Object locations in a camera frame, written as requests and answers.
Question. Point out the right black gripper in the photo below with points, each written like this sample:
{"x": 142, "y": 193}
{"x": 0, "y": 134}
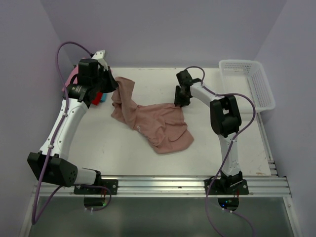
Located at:
{"x": 178, "y": 100}

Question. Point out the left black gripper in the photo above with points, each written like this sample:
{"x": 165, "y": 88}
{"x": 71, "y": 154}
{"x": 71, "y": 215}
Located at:
{"x": 112, "y": 84}

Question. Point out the dusty pink printed t shirt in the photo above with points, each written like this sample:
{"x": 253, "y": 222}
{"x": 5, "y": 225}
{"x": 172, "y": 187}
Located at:
{"x": 163, "y": 125}

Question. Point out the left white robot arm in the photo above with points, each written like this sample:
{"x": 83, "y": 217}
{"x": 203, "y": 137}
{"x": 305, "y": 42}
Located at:
{"x": 50, "y": 164}

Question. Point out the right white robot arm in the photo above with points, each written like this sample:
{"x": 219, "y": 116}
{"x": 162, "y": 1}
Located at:
{"x": 225, "y": 121}

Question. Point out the folded teal t shirt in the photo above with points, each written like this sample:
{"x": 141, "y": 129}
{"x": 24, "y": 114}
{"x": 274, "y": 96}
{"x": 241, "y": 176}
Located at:
{"x": 103, "y": 97}

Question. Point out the folded red t shirt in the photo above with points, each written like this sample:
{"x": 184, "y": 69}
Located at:
{"x": 97, "y": 99}

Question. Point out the folded pink t shirt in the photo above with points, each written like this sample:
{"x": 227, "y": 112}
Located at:
{"x": 68, "y": 81}

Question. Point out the white plastic basket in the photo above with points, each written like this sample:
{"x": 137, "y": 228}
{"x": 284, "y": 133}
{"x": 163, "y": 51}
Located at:
{"x": 248, "y": 78}

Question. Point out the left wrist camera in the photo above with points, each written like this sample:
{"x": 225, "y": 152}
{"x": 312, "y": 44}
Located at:
{"x": 100, "y": 57}

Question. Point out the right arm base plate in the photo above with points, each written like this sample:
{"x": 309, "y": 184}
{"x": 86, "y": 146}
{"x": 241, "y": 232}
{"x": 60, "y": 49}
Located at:
{"x": 220, "y": 188}

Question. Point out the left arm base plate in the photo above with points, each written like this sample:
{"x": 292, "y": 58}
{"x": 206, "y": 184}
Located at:
{"x": 103, "y": 187}

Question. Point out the aluminium mounting rail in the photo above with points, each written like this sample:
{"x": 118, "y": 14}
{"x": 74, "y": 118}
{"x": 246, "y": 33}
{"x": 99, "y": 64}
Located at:
{"x": 193, "y": 186}

